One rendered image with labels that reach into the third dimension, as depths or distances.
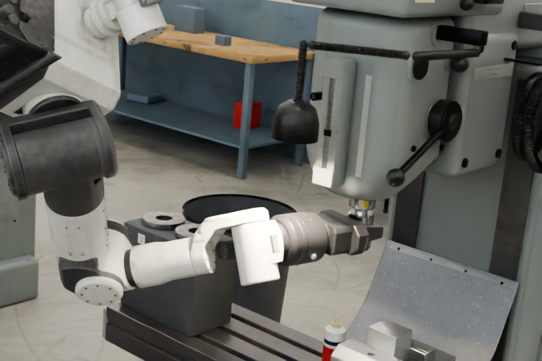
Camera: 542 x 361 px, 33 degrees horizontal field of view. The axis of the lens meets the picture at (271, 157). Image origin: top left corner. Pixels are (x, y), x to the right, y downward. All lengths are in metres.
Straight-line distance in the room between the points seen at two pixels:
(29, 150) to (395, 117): 0.58
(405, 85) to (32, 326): 2.88
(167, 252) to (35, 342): 2.50
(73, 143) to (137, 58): 7.02
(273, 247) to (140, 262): 0.22
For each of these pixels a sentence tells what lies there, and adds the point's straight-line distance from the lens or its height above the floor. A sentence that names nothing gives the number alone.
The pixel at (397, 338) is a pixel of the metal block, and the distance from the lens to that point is 1.63.
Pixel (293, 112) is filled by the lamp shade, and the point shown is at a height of 1.48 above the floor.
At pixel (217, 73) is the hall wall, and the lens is 7.62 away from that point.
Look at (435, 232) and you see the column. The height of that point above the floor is 1.14.
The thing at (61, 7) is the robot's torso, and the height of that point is 1.61.
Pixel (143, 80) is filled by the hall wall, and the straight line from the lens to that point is 8.28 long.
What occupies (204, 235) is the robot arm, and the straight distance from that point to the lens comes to 1.49.
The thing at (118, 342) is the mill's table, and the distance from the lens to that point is 2.01.
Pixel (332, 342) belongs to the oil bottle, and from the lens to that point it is 1.77.
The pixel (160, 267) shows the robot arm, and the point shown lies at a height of 1.19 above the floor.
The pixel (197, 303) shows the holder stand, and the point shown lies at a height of 1.01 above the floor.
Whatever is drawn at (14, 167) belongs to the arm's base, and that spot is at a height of 1.40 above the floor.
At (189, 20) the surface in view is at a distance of 7.36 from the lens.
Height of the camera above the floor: 1.75
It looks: 14 degrees down
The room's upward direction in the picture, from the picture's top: 5 degrees clockwise
